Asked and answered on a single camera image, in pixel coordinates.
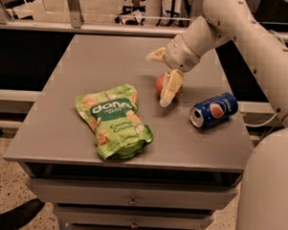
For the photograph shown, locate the red apple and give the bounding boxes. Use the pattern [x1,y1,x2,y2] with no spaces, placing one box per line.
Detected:
[156,73,183,97]

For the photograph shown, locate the black office chair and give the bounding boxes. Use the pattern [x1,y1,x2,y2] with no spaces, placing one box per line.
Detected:
[115,0,144,26]

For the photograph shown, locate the metal railing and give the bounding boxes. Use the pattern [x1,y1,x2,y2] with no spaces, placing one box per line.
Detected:
[0,0,288,43]

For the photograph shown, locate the green rice chip bag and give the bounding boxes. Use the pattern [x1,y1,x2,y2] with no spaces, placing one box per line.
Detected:
[75,84,154,160]

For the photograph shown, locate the grey drawer cabinet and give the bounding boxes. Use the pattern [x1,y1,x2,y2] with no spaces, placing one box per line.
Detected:
[4,34,253,230]

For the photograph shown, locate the white cable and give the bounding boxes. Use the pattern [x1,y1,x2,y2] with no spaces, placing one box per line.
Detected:
[243,111,277,129]

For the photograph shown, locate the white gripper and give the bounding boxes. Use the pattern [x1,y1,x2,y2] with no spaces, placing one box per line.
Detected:
[145,34,206,107]

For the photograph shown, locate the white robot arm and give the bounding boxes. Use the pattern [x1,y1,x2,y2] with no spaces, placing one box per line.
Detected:
[146,0,288,230]

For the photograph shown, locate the blue pepsi can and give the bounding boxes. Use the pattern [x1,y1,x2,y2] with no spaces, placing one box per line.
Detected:
[189,93,238,128]

